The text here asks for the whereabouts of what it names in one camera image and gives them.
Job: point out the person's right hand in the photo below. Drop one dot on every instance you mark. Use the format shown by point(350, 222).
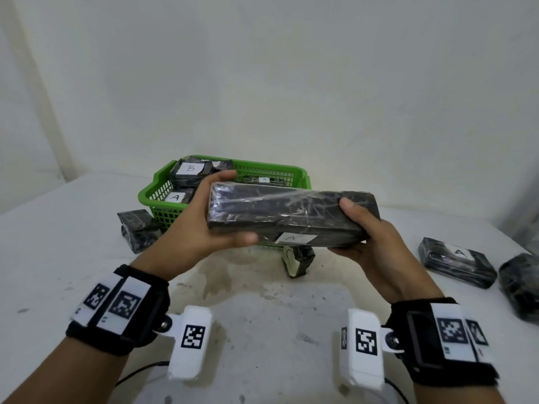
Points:
point(391, 265)

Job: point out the person's left hand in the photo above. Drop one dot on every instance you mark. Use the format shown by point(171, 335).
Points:
point(181, 244)

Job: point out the black packet labelled b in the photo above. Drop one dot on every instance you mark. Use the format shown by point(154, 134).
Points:
point(189, 168)
point(398, 387)

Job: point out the small black packet with label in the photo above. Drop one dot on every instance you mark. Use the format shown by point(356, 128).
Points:
point(303, 260)

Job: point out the green plastic mesh basket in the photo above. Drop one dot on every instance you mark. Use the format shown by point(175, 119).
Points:
point(252, 168)

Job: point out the long black box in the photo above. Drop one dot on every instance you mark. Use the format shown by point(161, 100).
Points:
point(286, 210)

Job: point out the long black packet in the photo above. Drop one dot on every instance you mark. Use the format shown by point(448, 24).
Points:
point(278, 182)

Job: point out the person's right forearm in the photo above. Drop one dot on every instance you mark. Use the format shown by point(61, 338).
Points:
point(455, 395)

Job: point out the black right wristband with markers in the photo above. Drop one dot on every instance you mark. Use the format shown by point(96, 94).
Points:
point(455, 376)

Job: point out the black wristband with markers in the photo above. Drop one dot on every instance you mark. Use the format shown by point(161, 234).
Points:
point(455, 376)
point(92, 338)

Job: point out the black left wristband with markers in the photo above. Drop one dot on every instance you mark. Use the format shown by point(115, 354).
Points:
point(92, 338)

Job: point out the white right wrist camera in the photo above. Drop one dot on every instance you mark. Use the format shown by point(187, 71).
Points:
point(362, 374)

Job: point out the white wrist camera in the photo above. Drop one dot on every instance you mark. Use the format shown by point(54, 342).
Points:
point(362, 374)
point(185, 366)

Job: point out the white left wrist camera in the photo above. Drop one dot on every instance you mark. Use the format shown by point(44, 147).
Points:
point(185, 366)

